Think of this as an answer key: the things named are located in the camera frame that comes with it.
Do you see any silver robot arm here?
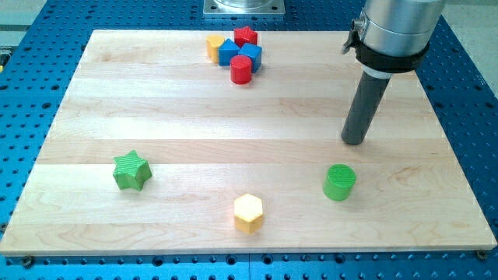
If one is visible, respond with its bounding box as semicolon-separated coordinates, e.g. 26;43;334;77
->
342;0;446;79

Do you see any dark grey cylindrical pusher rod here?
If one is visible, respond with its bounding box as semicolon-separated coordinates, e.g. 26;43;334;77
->
341;70;391;145

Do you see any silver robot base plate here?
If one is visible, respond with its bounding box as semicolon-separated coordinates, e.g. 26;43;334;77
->
203;0;286;16

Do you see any green star block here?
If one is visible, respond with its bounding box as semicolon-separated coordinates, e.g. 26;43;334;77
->
113;150;152;191

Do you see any blue cube block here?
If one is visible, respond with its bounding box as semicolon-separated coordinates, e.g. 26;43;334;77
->
238;43;262;73

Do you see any blue perforated metal table plate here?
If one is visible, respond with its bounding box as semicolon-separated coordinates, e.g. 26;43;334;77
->
1;1;497;279

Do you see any yellow hexagon block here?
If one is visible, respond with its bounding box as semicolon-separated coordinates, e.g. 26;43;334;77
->
233;194;264;234

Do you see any green cylinder block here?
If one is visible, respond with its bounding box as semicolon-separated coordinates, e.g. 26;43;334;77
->
323;164;356;201

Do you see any yellow cylinder block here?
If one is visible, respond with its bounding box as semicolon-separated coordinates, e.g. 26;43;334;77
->
205;34;225;63

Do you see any red cylinder block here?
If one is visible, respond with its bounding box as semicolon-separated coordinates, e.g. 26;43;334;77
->
230;54;252;85

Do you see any red star block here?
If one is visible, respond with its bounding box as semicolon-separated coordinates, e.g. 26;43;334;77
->
233;26;258;47

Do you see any blue triangle block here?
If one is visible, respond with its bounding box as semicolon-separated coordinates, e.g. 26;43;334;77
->
218;39;240;66

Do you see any light wooden board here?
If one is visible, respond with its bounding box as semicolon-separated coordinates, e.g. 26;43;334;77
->
1;30;496;256

